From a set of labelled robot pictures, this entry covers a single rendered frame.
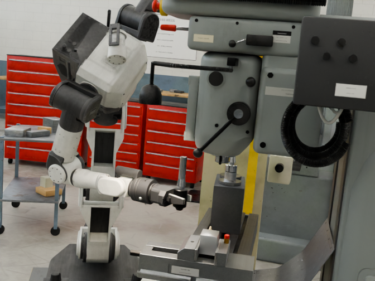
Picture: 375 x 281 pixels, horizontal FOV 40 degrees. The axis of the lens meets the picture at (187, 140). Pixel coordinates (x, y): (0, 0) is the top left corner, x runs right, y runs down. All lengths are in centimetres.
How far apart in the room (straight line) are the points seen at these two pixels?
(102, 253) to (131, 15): 110
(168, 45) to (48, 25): 273
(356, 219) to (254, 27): 61
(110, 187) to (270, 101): 66
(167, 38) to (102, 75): 910
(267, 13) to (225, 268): 75
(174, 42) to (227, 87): 939
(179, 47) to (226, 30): 937
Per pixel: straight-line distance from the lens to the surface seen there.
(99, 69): 189
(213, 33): 153
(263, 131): 153
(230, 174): 203
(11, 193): 477
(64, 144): 191
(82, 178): 194
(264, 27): 152
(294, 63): 152
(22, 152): 716
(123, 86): 190
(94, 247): 245
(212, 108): 156
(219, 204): 202
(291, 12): 151
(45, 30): 1193
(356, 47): 127
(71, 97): 183
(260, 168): 343
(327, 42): 127
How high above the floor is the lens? 161
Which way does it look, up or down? 9 degrees down
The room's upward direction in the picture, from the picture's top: 5 degrees clockwise
